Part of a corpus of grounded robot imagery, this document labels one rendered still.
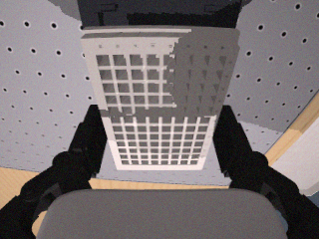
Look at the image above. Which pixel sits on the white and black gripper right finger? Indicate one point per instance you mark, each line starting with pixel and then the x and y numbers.
pixel 249 170

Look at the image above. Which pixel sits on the white well plate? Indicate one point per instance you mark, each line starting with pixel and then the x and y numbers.
pixel 157 78

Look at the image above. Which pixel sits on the grey perforated base plate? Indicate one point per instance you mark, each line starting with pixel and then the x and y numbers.
pixel 46 89

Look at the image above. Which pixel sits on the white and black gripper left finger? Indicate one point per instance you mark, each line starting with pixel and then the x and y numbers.
pixel 83 158

